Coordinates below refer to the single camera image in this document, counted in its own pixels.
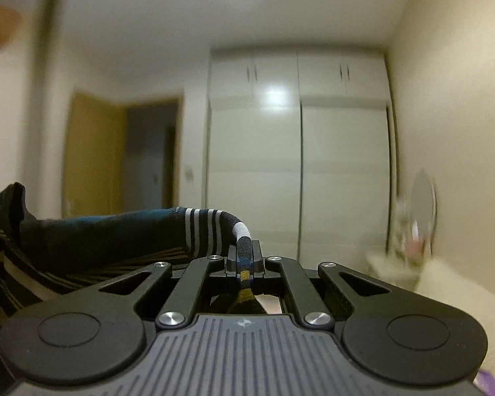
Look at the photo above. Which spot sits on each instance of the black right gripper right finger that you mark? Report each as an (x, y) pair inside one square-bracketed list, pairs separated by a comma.
[(391, 333)]

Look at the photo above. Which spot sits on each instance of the dark striped knit sweater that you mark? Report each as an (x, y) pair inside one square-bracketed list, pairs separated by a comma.
[(43, 259)]

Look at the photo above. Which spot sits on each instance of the wooden door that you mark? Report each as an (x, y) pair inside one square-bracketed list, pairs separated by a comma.
[(93, 158)]

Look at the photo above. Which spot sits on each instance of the white bedside table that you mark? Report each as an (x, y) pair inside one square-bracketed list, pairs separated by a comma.
[(394, 270)]

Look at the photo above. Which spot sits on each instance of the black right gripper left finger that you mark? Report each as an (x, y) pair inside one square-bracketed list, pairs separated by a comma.
[(93, 333)]

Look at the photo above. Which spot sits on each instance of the white wardrobe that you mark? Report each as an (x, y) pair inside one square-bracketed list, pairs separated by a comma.
[(300, 149)]

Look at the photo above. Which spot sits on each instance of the white long pillow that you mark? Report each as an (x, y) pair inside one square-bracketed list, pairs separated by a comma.
[(470, 309)]

